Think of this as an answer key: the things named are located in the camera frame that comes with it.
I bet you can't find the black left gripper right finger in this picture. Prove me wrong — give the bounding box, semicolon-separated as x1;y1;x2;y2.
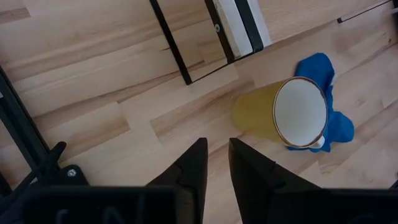
228;138;323;224

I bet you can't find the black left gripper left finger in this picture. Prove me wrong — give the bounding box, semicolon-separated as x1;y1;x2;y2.
146;137;209;224

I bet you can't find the yellow enamel mug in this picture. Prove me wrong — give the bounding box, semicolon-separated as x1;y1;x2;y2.
231;76;330;149

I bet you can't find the blue cloth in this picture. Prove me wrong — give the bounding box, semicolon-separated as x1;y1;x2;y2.
287;52;356;154

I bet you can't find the metal frame rack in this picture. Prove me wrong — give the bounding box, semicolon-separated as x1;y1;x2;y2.
149;0;398;86

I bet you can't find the black metal table frame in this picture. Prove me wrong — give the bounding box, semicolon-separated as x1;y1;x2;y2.
0;64;90;206

